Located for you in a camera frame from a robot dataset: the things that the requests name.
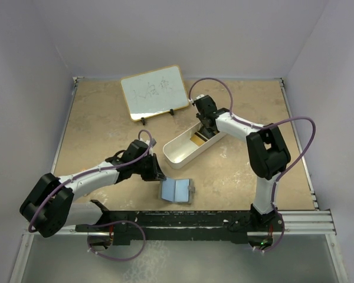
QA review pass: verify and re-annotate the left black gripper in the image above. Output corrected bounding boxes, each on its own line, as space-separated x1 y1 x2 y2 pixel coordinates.
133 153 165 182

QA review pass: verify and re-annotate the gold black striped card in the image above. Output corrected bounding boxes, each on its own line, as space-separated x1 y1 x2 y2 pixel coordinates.
190 132 208 147

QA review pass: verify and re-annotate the grey card holder wallet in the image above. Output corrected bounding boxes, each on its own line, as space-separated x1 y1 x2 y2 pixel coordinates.
159 177 195 204

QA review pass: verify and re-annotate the white oblong plastic tray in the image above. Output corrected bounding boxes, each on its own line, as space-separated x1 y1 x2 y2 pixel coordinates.
163 122 226 169

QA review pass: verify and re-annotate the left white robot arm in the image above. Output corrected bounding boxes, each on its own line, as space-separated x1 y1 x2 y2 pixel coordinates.
19 138 166 238

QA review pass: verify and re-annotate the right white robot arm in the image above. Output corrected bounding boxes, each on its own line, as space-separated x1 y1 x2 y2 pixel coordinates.
191 95 291 231

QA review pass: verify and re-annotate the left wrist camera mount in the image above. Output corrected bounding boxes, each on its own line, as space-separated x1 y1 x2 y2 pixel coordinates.
146 139 156 147

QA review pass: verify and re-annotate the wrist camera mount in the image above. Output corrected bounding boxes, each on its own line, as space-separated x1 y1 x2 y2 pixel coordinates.
189 94 205 104
146 139 156 147

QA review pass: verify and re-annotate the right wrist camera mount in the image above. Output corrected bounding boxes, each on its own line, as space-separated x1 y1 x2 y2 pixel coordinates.
189 94 205 104

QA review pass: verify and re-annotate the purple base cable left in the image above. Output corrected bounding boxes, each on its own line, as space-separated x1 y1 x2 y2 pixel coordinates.
87 219 148 262

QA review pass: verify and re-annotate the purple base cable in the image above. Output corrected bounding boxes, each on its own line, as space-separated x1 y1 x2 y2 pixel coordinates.
252 210 287 254
87 219 148 262

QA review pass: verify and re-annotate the small whiteboard wooden frame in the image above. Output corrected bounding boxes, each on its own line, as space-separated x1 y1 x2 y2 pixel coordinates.
120 65 189 121

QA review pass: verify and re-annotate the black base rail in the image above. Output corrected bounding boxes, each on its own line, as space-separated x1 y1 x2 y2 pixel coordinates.
76 209 283 245

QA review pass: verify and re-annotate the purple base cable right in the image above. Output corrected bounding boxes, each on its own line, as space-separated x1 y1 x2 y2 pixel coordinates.
252 210 287 254

